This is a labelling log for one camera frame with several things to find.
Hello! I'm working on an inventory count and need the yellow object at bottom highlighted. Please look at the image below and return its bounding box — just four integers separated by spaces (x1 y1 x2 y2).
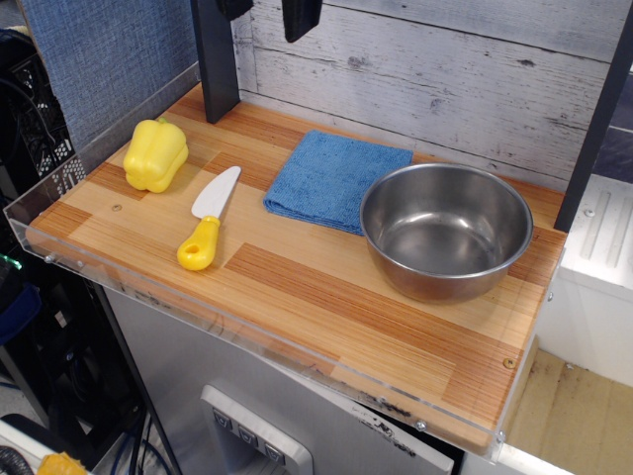
37 452 88 475

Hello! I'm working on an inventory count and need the stainless steel cabinet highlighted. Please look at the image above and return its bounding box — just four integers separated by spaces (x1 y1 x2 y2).
105 290 461 474

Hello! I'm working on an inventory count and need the yellow handled toy knife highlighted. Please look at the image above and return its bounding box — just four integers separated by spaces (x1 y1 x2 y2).
177 166 241 271

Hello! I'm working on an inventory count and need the white ridged appliance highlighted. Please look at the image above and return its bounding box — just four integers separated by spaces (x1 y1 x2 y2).
535 175 632 386

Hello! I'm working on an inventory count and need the grey dispenser button panel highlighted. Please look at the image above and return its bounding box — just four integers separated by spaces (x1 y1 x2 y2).
200 385 314 474

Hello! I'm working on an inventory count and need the clear acrylic table guard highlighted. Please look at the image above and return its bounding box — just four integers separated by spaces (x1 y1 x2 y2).
5 86 566 460

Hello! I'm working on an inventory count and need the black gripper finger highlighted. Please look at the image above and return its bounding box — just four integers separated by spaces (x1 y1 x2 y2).
216 0 253 21
282 0 322 43

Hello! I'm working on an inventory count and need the blue cloth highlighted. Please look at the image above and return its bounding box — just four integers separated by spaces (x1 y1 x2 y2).
263 131 413 236

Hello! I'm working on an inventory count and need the dark grey right post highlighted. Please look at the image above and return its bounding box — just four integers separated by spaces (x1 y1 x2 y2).
554 5 632 233

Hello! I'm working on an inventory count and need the yellow toy bell pepper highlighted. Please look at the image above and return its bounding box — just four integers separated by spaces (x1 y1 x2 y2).
124 118 189 193

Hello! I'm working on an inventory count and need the black plastic crate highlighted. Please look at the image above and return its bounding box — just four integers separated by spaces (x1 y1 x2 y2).
1 53 74 179

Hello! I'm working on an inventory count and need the blue fabric panel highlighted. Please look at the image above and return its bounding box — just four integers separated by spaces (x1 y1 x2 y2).
20 1 199 150

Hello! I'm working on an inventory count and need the metal bowl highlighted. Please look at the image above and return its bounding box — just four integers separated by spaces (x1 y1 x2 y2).
360 163 534 304

